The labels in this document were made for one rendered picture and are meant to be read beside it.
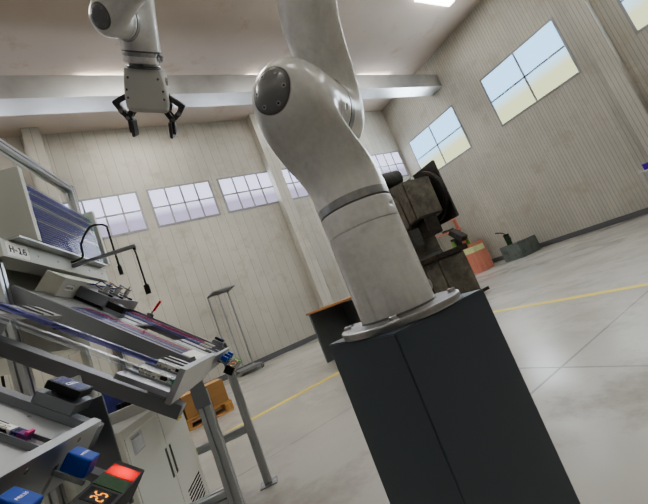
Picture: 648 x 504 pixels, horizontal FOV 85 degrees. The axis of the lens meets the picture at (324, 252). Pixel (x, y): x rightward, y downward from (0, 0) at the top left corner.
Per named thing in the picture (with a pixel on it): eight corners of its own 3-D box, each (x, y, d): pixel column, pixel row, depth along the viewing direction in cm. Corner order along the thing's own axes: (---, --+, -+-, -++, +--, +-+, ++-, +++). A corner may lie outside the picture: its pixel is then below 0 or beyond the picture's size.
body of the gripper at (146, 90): (169, 63, 88) (175, 111, 94) (125, 59, 87) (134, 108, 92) (161, 64, 82) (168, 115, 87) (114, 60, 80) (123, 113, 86)
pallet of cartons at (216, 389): (139, 457, 363) (128, 420, 368) (140, 444, 427) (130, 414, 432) (236, 408, 416) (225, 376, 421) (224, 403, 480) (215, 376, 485)
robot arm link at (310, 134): (400, 194, 60) (346, 73, 63) (354, 184, 44) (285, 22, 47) (341, 224, 65) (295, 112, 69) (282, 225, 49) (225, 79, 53)
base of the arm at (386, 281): (405, 307, 68) (368, 219, 70) (487, 286, 52) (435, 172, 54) (323, 346, 58) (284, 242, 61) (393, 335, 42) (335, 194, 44)
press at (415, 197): (510, 280, 554) (445, 142, 586) (466, 305, 494) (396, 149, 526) (449, 296, 662) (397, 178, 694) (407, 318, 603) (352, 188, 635)
